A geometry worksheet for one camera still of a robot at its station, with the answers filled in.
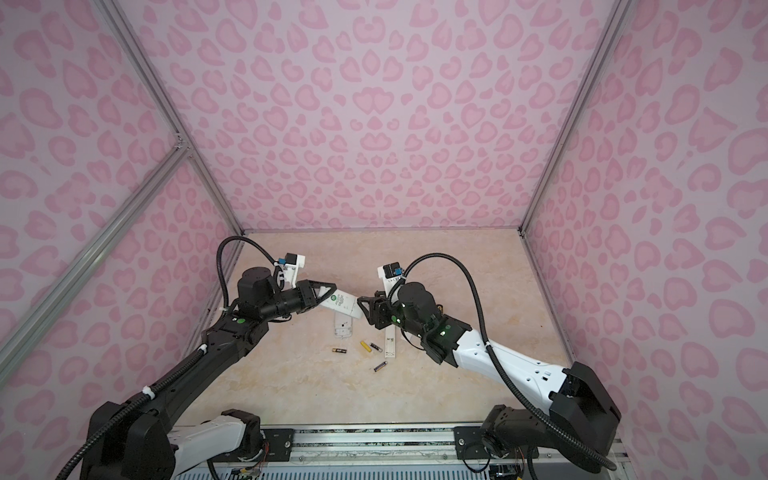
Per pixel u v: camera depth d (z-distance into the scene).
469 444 0.74
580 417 0.40
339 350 0.88
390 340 0.88
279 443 0.74
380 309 0.65
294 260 0.73
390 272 0.65
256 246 0.72
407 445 0.75
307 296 0.68
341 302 0.76
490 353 0.49
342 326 0.93
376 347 0.89
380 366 0.86
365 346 0.90
